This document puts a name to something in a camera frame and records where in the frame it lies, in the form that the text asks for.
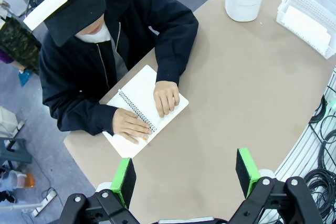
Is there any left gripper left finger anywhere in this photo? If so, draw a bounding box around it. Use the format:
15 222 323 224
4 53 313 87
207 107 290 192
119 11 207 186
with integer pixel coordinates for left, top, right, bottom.
59 157 140 224

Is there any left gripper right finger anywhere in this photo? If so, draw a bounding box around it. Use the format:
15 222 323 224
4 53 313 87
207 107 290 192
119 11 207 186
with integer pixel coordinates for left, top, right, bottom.
228 147 323 224

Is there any white spiral notebook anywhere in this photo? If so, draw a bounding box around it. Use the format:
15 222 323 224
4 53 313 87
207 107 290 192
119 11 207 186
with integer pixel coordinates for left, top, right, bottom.
99 65 190 159

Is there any person's right hand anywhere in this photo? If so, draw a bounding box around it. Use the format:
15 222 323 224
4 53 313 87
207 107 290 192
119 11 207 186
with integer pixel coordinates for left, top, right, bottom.
112 108 153 145

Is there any person's left hand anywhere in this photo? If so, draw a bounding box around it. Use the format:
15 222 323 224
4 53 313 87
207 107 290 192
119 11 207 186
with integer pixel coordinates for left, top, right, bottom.
153 80 181 119

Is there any white power strip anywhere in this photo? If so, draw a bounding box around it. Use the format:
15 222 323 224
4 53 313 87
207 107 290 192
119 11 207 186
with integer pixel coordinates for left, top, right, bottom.
31 189 57 217

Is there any glass vessel with amber liquid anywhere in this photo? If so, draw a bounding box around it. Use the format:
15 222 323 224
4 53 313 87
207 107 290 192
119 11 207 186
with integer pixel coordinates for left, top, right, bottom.
7 170 35 189

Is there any grey stool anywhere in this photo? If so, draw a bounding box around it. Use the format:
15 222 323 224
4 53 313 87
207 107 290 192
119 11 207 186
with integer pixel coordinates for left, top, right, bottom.
0 137 33 168

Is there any person in black jacket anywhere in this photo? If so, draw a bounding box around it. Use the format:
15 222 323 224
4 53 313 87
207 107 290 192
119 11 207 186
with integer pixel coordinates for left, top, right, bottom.
39 0 200 137

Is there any white storage crate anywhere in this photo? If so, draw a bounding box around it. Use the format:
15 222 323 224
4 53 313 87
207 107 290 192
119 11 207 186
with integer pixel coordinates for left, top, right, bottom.
0 106 19 138

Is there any teal plastic piece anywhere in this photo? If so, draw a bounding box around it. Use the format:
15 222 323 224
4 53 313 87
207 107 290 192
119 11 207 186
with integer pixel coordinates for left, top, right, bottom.
18 69 34 88

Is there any white face mask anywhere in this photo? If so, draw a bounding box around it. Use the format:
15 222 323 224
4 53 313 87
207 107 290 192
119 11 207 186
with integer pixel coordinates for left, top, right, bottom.
75 22 112 44

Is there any black cap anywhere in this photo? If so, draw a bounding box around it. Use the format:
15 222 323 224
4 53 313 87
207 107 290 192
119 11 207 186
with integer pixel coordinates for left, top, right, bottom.
43 0 107 48

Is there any white wire rack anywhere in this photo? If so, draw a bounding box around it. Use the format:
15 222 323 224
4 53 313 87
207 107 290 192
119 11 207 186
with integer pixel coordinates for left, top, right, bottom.
272 66 336 183

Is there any black cable coil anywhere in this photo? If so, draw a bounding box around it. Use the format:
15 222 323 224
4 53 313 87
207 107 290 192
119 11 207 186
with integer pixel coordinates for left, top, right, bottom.
304 168 336 224

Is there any black cable bundle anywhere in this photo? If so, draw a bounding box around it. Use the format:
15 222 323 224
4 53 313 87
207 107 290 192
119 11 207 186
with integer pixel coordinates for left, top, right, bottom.
309 95 329 124

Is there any white head camera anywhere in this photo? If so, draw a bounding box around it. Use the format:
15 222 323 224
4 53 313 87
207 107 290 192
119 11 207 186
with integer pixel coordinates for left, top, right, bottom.
23 0 69 31

